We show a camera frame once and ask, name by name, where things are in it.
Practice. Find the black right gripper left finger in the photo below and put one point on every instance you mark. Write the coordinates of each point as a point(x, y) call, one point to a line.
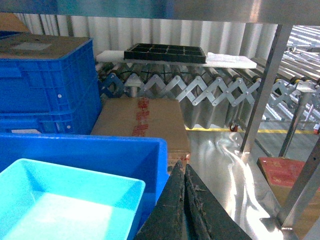
point(166, 220)

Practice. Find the blue ribbed plastic crate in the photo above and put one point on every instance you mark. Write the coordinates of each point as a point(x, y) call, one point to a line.
point(142, 158)

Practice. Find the black compartment tray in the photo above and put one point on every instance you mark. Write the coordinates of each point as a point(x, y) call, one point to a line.
point(165, 53)

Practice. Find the tall blue plastic crate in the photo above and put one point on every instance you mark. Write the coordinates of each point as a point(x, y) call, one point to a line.
point(48, 84)

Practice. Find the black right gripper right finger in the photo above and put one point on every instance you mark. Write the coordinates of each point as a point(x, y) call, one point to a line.
point(206, 219)

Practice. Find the white foam board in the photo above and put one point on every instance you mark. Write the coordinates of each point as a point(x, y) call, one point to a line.
point(214, 61)

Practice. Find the teal plastic bin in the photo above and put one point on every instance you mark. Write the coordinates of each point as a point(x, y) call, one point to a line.
point(45, 201)

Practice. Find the brown cardboard box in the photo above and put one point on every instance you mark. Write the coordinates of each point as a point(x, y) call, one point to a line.
point(149, 118)

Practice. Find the expandable roller conveyor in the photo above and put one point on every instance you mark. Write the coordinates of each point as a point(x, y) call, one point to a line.
point(211, 96)

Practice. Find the red-topped cardboard box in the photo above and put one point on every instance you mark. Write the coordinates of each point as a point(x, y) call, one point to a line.
point(280, 174)

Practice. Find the steel table frame leg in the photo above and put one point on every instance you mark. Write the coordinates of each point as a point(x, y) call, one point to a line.
point(278, 46)

